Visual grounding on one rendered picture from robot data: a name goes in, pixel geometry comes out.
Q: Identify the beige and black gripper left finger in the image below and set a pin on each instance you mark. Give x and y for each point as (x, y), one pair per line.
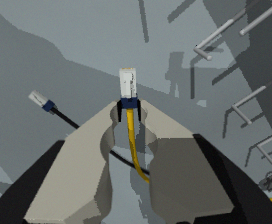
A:
(70, 183)

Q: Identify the black patch cord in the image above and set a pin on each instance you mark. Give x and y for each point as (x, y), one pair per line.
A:
(111, 152)

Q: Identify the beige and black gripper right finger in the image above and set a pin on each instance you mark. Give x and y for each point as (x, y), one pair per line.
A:
(191, 180)

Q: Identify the yellow patch cord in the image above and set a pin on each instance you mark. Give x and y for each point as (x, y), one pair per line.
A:
(130, 123)

